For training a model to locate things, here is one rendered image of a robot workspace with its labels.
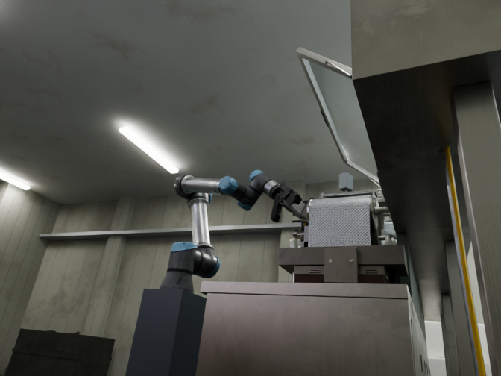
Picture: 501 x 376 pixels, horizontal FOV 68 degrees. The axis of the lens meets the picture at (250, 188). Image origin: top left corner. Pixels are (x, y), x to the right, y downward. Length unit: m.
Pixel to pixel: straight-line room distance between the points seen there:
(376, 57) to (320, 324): 0.74
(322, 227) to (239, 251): 4.45
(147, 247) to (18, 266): 2.61
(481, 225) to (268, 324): 0.74
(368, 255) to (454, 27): 0.71
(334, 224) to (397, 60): 0.89
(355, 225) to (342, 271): 0.31
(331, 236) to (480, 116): 0.88
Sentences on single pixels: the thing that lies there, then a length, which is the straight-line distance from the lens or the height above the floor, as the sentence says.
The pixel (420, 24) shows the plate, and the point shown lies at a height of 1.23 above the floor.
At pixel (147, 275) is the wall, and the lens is 6.69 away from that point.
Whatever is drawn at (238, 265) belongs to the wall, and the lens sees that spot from 5.84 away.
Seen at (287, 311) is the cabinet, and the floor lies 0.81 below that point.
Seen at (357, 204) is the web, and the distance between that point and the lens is 1.51.
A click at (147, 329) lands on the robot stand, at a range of 1.66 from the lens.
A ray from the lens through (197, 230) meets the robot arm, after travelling 1.89.
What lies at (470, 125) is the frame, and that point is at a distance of 0.72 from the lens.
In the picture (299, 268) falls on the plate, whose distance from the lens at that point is 1.28.
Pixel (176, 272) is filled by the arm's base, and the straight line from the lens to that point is 1.69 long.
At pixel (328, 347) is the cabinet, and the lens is 1.15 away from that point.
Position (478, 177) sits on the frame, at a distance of 0.67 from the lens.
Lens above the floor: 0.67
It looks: 25 degrees up
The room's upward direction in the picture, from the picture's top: 6 degrees clockwise
